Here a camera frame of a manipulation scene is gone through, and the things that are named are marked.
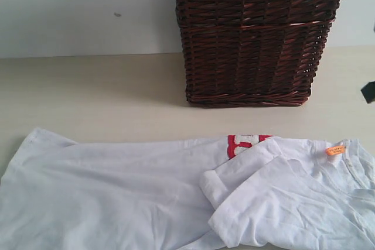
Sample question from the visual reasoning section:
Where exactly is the white t-shirt with red logo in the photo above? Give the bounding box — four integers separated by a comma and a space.
1, 129, 374, 249

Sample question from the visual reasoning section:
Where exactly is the dark brown wicker basket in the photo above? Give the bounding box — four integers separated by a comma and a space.
176, 0, 340, 108

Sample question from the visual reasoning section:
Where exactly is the orange garment tag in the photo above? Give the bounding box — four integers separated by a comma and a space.
325, 145, 346, 156

